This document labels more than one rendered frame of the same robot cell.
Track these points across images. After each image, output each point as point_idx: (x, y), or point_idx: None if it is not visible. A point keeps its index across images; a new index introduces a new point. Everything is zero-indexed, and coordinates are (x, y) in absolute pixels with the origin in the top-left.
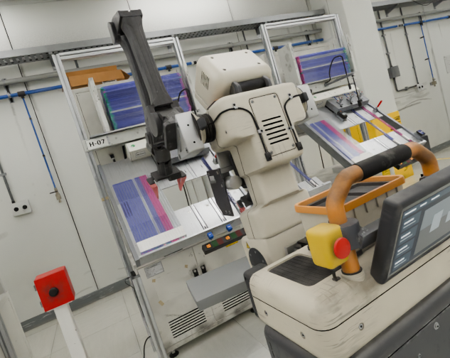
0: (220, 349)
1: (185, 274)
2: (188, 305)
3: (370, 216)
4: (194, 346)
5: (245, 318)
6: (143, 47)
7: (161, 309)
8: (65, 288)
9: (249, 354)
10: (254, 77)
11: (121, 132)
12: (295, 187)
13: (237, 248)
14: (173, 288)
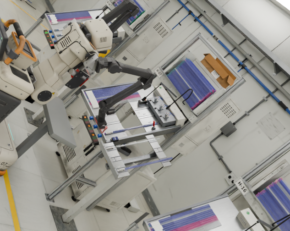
0: (50, 166)
1: (90, 139)
2: (76, 147)
3: (10, 42)
4: (59, 162)
5: (68, 190)
6: (113, 10)
7: (75, 133)
8: None
9: (39, 168)
10: (89, 31)
11: (167, 79)
12: (53, 66)
13: (104, 166)
14: (84, 134)
